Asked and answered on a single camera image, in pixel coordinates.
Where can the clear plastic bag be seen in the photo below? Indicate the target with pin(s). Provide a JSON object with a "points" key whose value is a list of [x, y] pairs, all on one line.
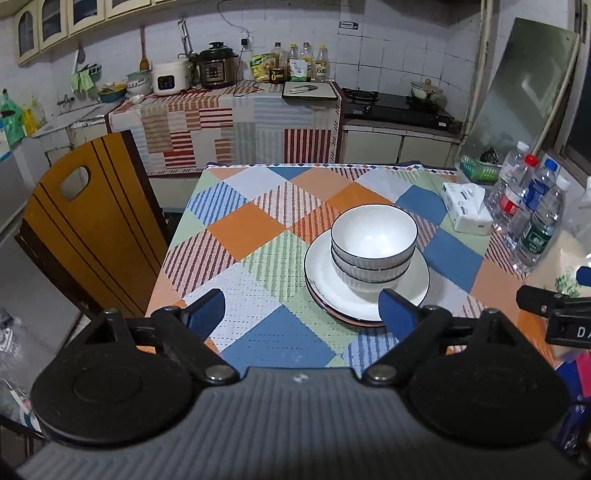
{"points": [[14, 350]]}

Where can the clear water bottle white cap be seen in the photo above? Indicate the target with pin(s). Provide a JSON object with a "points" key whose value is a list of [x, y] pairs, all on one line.
{"points": [[513, 168]]}

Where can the blue bowl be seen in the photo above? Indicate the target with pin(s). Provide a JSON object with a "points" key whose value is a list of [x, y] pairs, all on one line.
{"points": [[112, 93]]}

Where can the wooden chair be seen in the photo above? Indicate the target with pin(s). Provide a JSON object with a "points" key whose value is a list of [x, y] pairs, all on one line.
{"points": [[92, 221]]}

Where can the wooden spatula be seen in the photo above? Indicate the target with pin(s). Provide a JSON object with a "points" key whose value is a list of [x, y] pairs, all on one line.
{"points": [[143, 55]]}

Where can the striped patchwork counter cloth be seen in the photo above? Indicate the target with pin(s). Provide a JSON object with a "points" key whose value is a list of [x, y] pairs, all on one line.
{"points": [[207, 124]]}

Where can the white printed sack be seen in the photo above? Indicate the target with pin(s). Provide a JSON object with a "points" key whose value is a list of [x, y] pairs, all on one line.
{"points": [[561, 263]]}

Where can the blue box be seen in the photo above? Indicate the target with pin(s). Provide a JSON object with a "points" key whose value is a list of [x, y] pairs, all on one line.
{"points": [[575, 401]]}

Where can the green cloth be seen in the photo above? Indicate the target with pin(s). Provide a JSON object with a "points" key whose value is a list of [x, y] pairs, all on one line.
{"points": [[83, 81]]}

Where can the white rice cooker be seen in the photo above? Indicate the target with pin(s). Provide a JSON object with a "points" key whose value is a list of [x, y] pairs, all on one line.
{"points": [[171, 78]]}

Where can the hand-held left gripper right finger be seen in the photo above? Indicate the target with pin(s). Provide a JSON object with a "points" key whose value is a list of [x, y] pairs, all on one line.
{"points": [[392, 309]]}

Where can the yellow seasoning packet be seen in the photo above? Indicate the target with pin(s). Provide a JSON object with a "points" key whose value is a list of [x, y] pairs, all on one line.
{"points": [[260, 68]]}

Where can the black and white scale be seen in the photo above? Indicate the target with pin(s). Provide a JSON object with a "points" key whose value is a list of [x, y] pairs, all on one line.
{"points": [[318, 92]]}

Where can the cooking oil bottle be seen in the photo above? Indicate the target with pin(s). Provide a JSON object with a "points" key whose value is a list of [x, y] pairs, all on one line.
{"points": [[293, 57], [305, 62], [321, 64]]}

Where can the white kitchen cabinet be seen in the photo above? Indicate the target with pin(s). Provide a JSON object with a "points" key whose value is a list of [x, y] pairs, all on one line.
{"points": [[383, 145]]}

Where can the white plate with black rim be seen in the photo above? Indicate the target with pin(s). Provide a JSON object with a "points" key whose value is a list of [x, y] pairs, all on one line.
{"points": [[415, 281]]}

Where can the black gas stove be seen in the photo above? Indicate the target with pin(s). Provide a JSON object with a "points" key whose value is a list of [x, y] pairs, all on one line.
{"points": [[397, 108]]}

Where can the cream wall cabinets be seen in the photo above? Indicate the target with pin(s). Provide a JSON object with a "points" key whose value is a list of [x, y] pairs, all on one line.
{"points": [[60, 23]]}

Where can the patchwork tablecloth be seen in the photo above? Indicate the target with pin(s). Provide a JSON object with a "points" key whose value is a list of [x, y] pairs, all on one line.
{"points": [[258, 230]]}

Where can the water bottle red label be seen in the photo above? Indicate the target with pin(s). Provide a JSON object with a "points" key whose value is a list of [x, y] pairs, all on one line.
{"points": [[513, 203]]}

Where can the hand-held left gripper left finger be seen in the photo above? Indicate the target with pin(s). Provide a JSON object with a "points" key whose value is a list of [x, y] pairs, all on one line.
{"points": [[210, 307]]}

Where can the white tissue pack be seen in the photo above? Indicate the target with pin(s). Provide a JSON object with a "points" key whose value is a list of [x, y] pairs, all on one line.
{"points": [[466, 212]]}

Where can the grey metal panel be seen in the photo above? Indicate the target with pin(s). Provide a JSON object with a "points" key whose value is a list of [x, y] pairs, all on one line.
{"points": [[517, 92]]}

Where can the dark sauce bottle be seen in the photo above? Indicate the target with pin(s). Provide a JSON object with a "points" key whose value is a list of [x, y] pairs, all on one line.
{"points": [[277, 69]]}

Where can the green plastic bag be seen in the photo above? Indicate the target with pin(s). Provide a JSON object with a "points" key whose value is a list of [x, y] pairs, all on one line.
{"points": [[9, 113]]}

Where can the water bottle green label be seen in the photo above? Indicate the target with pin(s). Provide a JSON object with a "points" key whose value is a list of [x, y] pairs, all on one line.
{"points": [[540, 235]]}

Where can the wall socket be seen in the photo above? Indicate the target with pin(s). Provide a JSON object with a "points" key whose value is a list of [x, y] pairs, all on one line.
{"points": [[247, 44]]}

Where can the black electric pressure cooker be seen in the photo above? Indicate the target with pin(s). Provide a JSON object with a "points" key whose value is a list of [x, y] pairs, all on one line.
{"points": [[214, 67]]}

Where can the green plastic basket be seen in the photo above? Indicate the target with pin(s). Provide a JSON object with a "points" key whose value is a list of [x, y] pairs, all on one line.
{"points": [[478, 170]]}

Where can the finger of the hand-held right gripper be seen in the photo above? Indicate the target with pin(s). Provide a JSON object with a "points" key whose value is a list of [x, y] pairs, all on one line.
{"points": [[584, 276], [535, 299]]}

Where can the yellow plastic bag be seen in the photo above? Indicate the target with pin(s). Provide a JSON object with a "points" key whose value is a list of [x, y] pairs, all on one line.
{"points": [[31, 119]]}

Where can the stack of light bowls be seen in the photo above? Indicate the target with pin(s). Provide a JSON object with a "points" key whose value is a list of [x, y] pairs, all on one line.
{"points": [[138, 83]]}

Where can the window frame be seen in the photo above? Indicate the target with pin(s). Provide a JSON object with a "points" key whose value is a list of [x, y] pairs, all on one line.
{"points": [[577, 115]]}

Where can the white ribbed bowl black rim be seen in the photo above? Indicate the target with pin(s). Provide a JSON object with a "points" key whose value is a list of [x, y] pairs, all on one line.
{"points": [[374, 230], [369, 281]]}

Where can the water bottle blue label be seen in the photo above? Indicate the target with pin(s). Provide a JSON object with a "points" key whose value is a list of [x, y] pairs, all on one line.
{"points": [[538, 196]]}

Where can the white enamel pot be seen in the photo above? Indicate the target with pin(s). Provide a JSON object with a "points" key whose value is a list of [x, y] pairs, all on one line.
{"points": [[428, 92]]}

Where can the beige pole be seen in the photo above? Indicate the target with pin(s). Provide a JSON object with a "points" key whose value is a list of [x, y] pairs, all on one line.
{"points": [[556, 101]]}

